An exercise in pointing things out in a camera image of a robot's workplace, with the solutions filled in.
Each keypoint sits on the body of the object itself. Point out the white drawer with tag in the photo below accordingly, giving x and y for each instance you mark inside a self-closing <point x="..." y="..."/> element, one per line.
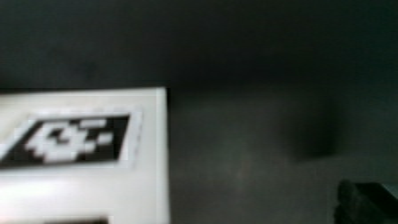
<point x="84" y="157"/>

